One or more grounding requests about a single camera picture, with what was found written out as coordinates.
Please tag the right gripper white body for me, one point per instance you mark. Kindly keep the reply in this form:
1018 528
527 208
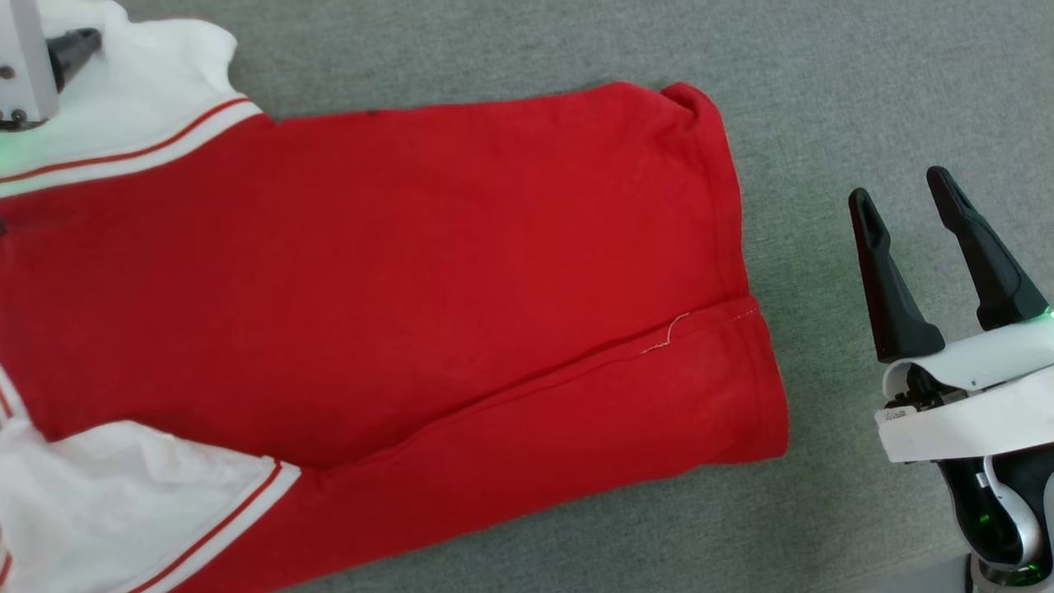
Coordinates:
980 403

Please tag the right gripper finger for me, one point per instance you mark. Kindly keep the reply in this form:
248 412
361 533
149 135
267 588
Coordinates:
893 305
996 280

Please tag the red and white jersey shirt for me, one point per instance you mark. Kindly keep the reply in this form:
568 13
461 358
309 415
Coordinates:
370 272

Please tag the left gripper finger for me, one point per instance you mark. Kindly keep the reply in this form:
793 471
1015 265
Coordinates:
74 51

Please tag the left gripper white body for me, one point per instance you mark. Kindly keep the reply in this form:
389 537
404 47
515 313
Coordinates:
25 66

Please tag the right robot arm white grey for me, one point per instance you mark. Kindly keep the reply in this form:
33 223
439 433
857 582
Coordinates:
1000 511

